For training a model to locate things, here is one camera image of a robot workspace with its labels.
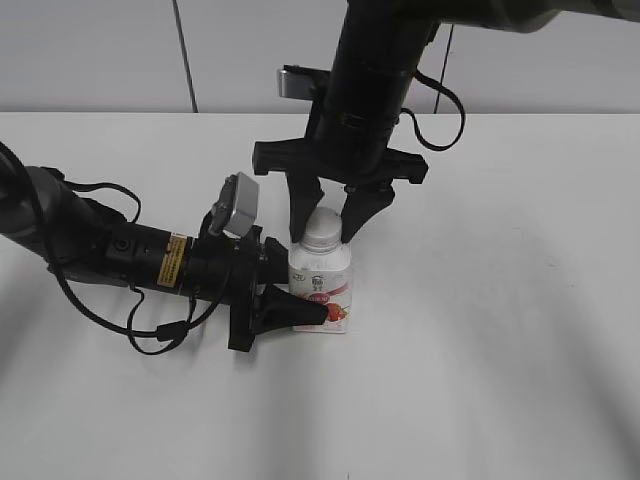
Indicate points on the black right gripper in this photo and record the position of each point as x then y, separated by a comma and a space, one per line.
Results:
346, 140

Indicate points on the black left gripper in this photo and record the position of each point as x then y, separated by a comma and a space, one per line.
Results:
224, 271

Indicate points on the white screw cap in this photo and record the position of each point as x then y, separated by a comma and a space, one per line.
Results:
323, 231

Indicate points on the white yogurt carton bottle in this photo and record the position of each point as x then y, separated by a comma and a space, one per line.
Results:
325, 278

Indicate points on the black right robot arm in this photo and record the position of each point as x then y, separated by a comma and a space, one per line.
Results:
394, 34

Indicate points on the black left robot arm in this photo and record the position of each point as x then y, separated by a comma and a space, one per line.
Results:
82, 240

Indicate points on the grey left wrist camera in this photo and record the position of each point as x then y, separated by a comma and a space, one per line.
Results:
235, 210

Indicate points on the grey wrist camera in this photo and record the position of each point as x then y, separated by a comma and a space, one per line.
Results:
301, 83
235, 210

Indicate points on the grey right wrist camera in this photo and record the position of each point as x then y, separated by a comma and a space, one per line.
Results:
301, 83

